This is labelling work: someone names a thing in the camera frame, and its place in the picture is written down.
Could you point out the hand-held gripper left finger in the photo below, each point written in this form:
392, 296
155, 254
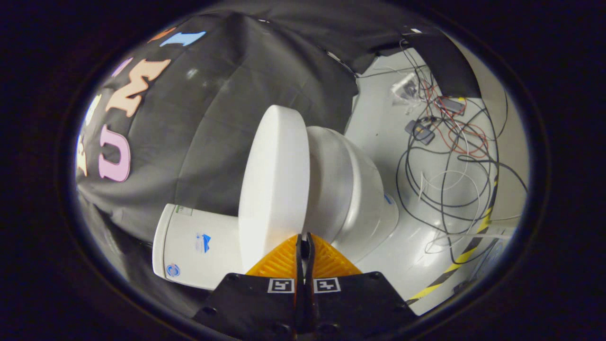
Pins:
258, 303

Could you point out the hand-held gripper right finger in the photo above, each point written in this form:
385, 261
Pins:
355, 303

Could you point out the clear plastic bag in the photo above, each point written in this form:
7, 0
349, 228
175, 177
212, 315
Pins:
405, 89

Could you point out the white toilet bowl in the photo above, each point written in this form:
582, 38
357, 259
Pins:
369, 203

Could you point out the black backdrop cloth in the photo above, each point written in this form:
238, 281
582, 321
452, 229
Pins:
213, 118

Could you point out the grey power adapter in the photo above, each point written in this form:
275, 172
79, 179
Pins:
419, 131

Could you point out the small black device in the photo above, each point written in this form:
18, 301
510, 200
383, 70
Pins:
452, 105

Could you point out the yellow black hazard tape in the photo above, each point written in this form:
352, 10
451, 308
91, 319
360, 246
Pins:
461, 258

